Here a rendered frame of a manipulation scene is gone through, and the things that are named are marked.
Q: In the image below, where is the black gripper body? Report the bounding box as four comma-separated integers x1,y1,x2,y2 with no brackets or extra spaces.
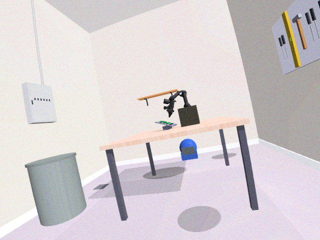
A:
166,105,174,113

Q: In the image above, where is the lavender switch panel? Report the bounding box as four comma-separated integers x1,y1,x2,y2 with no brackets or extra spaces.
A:
155,120,177,131

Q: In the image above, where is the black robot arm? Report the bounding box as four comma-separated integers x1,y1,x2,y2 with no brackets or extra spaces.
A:
163,90,191,110

